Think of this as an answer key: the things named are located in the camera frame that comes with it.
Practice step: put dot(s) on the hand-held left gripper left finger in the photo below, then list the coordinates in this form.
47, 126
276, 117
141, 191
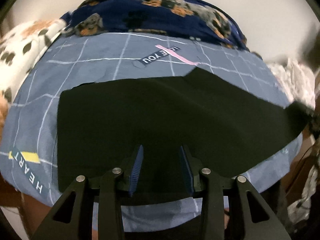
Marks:
137, 170

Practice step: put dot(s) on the black pants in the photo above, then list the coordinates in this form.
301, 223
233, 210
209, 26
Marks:
150, 110

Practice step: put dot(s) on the white floral pillow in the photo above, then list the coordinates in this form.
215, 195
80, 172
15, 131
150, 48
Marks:
20, 47

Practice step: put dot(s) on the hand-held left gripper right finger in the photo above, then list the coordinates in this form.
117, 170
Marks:
185, 170

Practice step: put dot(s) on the blue grid bedsheet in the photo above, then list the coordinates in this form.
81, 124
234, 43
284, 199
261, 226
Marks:
87, 67

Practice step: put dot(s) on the white lacy cloth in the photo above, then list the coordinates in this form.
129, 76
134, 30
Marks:
295, 80

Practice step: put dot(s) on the navy dog print blanket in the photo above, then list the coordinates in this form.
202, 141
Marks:
150, 12

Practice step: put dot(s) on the grey patterned cloth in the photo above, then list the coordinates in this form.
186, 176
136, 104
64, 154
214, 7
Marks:
310, 192

